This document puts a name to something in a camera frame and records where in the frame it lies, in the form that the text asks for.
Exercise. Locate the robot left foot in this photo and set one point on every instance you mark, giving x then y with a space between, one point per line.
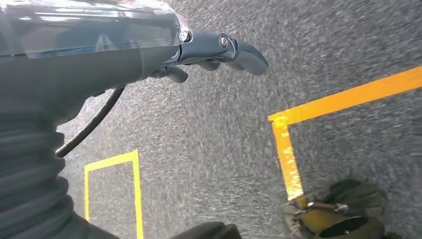
356 198

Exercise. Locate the yellow floor tape square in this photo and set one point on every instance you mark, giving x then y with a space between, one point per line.
137 198
346 100

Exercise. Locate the left robot hand grey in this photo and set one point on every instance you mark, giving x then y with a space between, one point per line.
82 49

